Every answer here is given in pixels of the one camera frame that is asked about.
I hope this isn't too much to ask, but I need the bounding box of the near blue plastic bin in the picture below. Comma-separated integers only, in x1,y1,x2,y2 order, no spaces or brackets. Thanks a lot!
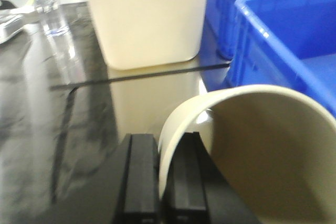
224,0,335,114

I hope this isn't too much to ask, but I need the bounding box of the beige plastic cup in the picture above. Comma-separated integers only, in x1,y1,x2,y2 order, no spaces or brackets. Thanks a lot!
159,84,335,223

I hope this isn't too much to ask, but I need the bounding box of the cream plastic bin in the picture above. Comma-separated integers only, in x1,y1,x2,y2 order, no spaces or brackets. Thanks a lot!
88,0,206,70

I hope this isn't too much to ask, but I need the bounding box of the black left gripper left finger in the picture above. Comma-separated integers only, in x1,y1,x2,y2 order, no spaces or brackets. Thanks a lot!
34,134,159,223

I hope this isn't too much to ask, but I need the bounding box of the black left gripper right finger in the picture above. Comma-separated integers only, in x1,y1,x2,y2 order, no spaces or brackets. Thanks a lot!
163,132,260,223

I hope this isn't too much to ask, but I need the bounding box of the clear plastic water bottle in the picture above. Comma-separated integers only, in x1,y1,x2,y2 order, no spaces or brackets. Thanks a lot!
34,0,68,36

